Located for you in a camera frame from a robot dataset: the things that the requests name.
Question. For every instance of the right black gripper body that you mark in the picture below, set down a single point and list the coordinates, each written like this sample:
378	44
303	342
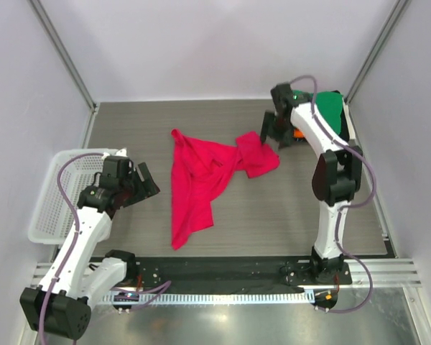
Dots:
281	129

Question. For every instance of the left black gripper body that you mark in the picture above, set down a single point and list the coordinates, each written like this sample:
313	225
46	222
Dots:
133	189

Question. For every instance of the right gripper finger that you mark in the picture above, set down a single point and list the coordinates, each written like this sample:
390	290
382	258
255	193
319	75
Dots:
285	143
267	126

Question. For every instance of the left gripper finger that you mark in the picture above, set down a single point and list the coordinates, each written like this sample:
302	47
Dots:
147	188
144	174

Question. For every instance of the pink t shirt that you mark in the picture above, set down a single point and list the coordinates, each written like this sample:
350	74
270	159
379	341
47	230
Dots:
201	171

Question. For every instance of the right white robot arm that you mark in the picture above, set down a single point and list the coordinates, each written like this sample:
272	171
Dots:
335	181

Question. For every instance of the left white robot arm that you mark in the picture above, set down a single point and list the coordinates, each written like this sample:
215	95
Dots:
63	301

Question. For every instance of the orange folded t shirt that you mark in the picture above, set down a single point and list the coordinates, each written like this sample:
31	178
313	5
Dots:
297	134

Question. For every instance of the green folded t shirt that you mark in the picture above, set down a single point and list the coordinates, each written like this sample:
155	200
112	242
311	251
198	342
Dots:
330	106

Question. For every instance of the black folded t shirt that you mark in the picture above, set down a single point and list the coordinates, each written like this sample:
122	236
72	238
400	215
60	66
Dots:
344	129

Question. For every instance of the white folded t shirt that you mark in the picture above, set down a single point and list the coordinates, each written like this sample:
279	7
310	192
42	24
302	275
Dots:
350	126

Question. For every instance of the white plastic basket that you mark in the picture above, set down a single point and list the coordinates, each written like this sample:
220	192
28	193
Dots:
73	170

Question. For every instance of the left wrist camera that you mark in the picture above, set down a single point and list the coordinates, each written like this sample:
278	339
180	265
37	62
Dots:
117	165

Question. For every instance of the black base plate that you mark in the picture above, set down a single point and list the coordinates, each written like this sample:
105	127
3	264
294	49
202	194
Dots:
287	270

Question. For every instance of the right aluminium corner post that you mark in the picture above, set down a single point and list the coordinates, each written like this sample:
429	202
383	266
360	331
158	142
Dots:
382	38

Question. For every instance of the aluminium corner post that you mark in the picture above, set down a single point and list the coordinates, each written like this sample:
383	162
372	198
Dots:
46	22
382	38

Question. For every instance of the white slotted cable duct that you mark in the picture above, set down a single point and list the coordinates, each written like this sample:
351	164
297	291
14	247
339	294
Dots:
188	299

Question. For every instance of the aluminium rail frame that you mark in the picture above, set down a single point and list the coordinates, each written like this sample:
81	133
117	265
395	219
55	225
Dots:
379	273

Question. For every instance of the left aluminium corner post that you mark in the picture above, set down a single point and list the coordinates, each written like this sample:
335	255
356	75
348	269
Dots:
46	22

